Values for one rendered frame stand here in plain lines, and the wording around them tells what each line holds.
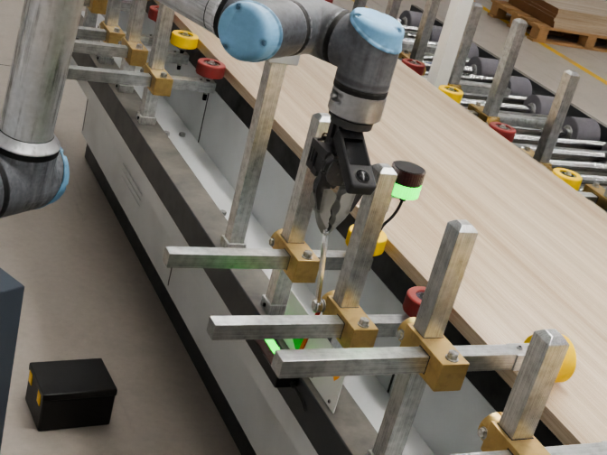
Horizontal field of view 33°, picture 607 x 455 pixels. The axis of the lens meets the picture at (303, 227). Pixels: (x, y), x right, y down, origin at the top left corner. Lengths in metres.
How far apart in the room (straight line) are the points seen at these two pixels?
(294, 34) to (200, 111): 1.53
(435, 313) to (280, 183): 1.06
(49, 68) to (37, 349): 1.23
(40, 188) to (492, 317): 0.97
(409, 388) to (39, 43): 0.99
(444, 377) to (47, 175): 1.02
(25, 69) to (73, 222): 1.82
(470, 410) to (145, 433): 1.21
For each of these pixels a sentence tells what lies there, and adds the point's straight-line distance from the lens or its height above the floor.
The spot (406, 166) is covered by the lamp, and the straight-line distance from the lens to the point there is 1.78.
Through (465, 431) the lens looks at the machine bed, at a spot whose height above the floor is 0.72.
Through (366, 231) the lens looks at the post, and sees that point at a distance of 1.78.
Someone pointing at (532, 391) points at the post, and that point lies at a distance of 1.42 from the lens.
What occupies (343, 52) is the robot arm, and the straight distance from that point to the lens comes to 1.66.
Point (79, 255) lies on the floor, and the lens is 3.68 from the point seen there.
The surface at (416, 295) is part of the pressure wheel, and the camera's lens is 1.89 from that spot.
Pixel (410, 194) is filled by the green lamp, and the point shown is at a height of 1.10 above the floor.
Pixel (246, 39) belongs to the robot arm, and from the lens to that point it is 1.58.
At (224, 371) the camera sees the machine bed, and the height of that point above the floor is 0.16.
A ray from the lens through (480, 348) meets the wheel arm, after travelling 1.67.
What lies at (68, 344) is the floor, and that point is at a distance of 3.19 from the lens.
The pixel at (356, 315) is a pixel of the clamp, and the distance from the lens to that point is 1.84.
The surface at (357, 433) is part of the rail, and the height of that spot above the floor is 0.70.
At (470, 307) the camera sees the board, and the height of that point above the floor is 0.90.
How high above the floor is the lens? 1.73
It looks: 24 degrees down
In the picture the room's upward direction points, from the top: 15 degrees clockwise
